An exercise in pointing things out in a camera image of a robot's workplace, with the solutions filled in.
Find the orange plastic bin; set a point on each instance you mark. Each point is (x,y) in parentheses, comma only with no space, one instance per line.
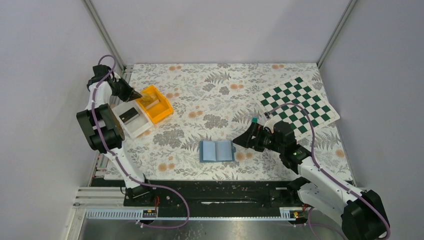
(161,110)

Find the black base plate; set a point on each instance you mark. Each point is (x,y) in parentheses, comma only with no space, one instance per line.
(218,199)

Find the item in orange bin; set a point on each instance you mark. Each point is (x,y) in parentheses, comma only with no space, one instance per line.
(150,103)

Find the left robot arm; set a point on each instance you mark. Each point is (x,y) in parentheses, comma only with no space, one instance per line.
(103,129)

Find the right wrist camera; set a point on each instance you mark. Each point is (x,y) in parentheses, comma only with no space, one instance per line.
(271,121)

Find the black item in white bin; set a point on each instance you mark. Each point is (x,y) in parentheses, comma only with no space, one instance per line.
(129,115)

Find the gold credit card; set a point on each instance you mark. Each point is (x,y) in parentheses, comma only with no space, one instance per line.
(146,97)

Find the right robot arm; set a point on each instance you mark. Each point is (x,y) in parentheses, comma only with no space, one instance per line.
(360,214)

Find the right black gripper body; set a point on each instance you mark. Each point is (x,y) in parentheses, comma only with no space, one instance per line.
(256,138)

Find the white plastic bin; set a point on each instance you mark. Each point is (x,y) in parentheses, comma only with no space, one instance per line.
(136,127)

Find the blue card holder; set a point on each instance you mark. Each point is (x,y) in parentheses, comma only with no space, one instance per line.
(216,151)

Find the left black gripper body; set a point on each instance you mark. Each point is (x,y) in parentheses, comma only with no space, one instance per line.
(125,91)

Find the green white chessboard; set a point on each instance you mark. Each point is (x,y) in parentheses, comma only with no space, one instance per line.
(296,102)

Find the floral table mat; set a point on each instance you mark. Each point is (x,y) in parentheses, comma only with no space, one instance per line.
(210,102)

